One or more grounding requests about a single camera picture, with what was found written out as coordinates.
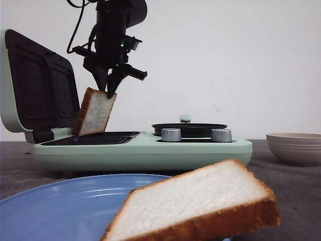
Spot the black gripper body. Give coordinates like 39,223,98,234
73,10,147,80

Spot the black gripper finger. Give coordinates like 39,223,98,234
91,66,107,91
107,67,128,98

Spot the white bread slice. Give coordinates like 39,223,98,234
72,87,117,137
102,159,280,240

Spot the mint green sandwich maker lid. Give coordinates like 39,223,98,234
1,30,80,144

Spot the beige ribbed bowl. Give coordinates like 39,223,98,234
266,133,320,166

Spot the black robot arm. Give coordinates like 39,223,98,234
67,1,147,98

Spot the mint green breakfast maker base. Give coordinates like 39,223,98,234
34,132,253,171

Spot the left silver control knob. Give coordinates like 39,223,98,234
161,128,182,142

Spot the silver control knob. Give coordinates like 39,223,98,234
161,128,182,142
211,129,232,143

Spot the black round frying pan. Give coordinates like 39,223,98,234
151,114,227,138

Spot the right silver control knob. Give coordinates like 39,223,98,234
211,129,232,143

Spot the blue round plate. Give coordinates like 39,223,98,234
1,174,166,240

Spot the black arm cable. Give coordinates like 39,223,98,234
66,0,98,54

